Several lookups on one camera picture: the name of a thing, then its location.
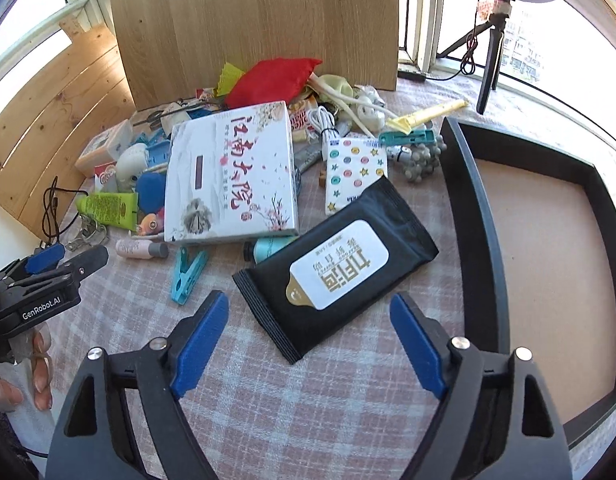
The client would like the red white creamer sachet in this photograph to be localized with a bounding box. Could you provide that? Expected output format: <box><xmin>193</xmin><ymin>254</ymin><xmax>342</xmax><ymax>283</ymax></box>
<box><xmin>94</xmin><ymin>162</ymin><xmax>119</xmax><ymax>193</ymax></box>
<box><xmin>289</xmin><ymin>102</ymin><xmax>313</xmax><ymax>133</ymax></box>

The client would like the yellow shuttlecock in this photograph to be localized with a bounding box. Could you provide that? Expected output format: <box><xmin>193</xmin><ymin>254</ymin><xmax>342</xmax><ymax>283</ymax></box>
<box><xmin>213</xmin><ymin>61</ymin><xmax>249</xmax><ymax>97</ymax></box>

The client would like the white cable bundle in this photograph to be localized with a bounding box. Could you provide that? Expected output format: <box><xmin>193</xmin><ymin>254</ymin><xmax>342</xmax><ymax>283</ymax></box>
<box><xmin>308</xmin><ymin>105</ymin><xmax>339</xmax><ymax>141</ymax></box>

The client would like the red cloth bag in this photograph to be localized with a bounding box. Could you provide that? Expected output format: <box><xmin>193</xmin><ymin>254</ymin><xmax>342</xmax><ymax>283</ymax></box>
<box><xmin>224</xmin><ymin>58</ymin><xmax>323</xmax><ymax>111</ymax></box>

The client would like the black tripod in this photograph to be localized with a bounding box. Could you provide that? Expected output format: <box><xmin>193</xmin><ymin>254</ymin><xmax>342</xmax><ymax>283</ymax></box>
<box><xmin>435</xmin><ymin>2</ymin><xmax>511</xmax><ymax>115</ymax></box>

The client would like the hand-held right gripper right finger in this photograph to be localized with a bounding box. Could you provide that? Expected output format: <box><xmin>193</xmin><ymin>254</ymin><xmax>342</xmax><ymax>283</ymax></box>
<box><xmin>390</xmin><ymin>292</ymin><xmax>571</xmax><ymax>480</ymax></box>

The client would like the ring light cable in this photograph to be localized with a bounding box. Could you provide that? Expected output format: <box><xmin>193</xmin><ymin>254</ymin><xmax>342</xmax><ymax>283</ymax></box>
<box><xmin>428</xmin><ymin>0</ymin><xmax>489</xmax><ymax>81</ymax></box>

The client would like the green tube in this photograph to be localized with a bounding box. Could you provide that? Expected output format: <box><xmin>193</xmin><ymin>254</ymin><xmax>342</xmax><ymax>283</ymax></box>
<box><xmin>76</xmin><ymin>192</ymin><xmax>139</xmax><ymax>231</ymax></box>

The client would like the grey ball massage roller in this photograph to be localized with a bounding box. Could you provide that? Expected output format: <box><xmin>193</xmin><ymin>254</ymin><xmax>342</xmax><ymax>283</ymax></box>
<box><xmin>390</xmin><ymin>135</ymin><xmax>447</xmax><ymax>184</ymax></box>

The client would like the yellow tea sachet stick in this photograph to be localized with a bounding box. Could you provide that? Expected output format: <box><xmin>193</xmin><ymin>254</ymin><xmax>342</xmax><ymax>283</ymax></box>
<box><xmin>385</xmin><ymin>99</ymin><xmax>470</xmax><ymax>133</ymax></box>

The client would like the black wet wipes pack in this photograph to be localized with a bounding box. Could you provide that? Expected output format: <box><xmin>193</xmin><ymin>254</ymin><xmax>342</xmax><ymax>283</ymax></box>
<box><xmin>232</xmin><ymin>176</ymin><xmax>439</xmax><ymax>365</ymax></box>

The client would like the black tray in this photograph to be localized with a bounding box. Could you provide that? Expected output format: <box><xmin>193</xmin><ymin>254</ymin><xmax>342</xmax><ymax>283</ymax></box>
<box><xmin>439</xmin><ymin>116</ymin><xmax>616</xmax><ymax>451</ymax></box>

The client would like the person's left hand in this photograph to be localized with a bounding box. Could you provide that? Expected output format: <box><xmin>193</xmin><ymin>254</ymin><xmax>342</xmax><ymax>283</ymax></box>
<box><xmin>0</xmin><ymin>320</ymin><xmax>56</xmax><ymax>413</ymax></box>

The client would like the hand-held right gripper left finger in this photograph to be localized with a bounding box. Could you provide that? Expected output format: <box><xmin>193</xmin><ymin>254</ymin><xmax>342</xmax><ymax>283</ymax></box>
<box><xmin>48</xmin><ymin>290</ymin><xmax>231</xmax><ymax>480</ymax></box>

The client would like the wooden board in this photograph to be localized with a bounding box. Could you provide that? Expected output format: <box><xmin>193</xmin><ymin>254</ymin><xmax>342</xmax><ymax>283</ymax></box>
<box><xmin>108</xmin><ymin>0</ymin><xmax>407</xmax><ymax>111</ymax></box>

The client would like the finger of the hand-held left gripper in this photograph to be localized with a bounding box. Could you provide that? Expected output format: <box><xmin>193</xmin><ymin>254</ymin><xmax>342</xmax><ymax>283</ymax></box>
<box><xmin>0</xmin><ymin>242</ymin><xmax>66</xmax><ymax>281</ymax></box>
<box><xmin>18</xmin><ymin>246</ymin><xmax>110</xmax><ymax>288</ymax></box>

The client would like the black cable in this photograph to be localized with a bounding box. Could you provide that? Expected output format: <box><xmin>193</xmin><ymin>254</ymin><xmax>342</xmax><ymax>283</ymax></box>
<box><xmin>40</xmin><ymin>187</ymin><xmax>88</xmax><ymax>248</ymax></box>

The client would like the pale yellow plastic bag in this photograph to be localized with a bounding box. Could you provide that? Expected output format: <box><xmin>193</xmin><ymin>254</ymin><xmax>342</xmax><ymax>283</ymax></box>
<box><xmin>313</xmin><ymin>74</ymin><xmax>356</xmax><ymax>106</ymax></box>

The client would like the white plastic bag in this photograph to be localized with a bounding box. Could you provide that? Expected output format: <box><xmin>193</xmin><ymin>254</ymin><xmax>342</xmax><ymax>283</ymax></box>
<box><xmin>345</xmin><ymin>85</ymin><xmax>389</xmax><ymax>136</ymax></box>

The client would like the small pink bottle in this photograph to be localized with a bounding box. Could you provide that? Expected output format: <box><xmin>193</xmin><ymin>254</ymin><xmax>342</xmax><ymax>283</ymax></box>
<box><xmin>115</xmin><ymin>238</ymin><xmax>169</xmax><ymax>260</ymax></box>

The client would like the wooden slat panel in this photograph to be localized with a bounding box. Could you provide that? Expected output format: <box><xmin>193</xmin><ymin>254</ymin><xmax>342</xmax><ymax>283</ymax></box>
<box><xmin>0</xmin><ymin>25</ymin><xmax>138</xmax><ymax>241</ymax></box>

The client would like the teal fruit print cream tube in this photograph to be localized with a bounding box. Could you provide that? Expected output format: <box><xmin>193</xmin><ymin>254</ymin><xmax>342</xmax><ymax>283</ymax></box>
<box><xmin>244</xmin><ymin>235</ymin><xmax>301</xmax><ymax>264</ymax></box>

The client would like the white cardboard box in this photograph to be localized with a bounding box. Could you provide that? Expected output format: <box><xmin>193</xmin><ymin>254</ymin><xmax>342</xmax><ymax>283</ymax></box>
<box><xmin>75</xmin><ymin>119</ymin><xmax>134</xmax><ymax>177</ymax></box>

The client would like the light teal clothespin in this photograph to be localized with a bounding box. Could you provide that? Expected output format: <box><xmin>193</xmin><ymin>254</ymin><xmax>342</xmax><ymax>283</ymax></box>
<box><xmin>170</xmin><ymin>246</ymin><xmax>209</xmax><ymax>305</ymax></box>

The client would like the button print tissue pack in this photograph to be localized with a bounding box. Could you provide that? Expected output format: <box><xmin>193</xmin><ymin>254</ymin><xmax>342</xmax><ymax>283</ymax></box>
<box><xmin>322</xmin><ymin>135</ymin><xmax>389</xmax><ymax>217</ymax></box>

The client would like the white round toy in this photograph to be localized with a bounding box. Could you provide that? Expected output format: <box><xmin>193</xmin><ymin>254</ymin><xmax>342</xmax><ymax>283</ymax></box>
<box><xmin>115</xmin><ymin>142</ymin><xmax>148</xmax><ymax>192</ymax></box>

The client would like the metal key clip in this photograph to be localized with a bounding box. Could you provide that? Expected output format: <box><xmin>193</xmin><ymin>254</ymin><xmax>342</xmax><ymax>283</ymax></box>
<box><xmin>65</xmin><ymin>212</ymin><xmax>111</xmax><ymax>251</ymax></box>

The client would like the dark teal plastic clip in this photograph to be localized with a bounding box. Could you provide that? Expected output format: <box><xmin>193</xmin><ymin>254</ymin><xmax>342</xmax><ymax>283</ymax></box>
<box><xmin>378</xmin><ymin>129</ymin><xmax>439</xmax><ymax>147</ymax></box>

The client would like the white floral print box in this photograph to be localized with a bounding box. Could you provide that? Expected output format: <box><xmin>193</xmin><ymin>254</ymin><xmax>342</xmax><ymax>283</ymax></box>
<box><xmin>164</xmin><ymin>101</ymin><xmax>299</xmax><ymax>245</ymax></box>

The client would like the orange fish toy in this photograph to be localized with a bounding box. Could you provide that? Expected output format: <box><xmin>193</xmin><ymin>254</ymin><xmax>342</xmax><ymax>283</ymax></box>
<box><xmin>136</xmin><ymin>208</ymin><xmax>166</xmax><ymax>236</ymax></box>

